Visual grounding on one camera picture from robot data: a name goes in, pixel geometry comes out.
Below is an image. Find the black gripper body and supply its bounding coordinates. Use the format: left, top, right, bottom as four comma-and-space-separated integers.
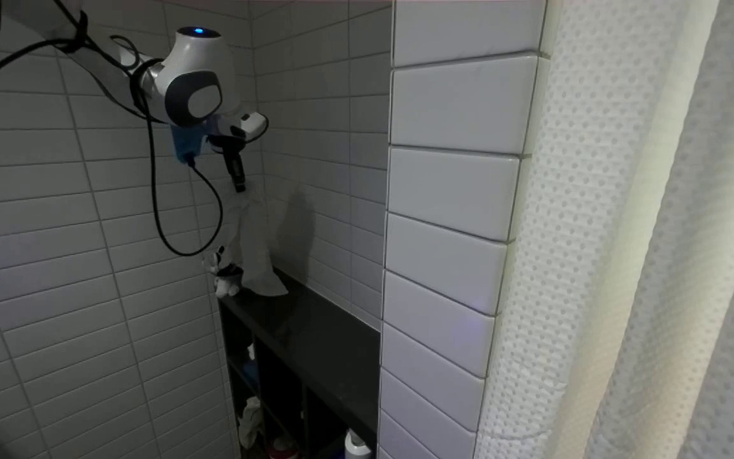
210, 136, 247, 159

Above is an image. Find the white towel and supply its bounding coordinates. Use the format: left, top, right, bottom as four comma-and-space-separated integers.
224, 198, 287, 300

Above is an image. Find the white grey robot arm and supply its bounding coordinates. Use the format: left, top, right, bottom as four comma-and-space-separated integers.
0, 0, 263, 192

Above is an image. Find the husky plush toy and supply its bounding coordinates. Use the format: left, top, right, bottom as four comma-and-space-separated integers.
211, 249, 242, 300

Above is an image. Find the black shelf unit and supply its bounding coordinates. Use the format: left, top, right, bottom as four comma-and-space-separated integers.
220, 277, 379, 459

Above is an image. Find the white cloth in shelf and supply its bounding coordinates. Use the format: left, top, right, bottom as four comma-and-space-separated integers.
240, 395, 263, 450

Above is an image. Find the red white item in shelf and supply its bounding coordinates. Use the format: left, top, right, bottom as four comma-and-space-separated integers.
267, 436, 300, 459

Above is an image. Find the white shower curtain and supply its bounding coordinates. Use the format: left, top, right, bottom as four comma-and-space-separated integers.
476, 0, 734, 459

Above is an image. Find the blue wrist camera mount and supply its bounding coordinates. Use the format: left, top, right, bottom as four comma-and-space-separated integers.
170, 124, 217, 166

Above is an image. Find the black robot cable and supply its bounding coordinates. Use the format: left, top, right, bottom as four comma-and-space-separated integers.
0, 0, 226, 260

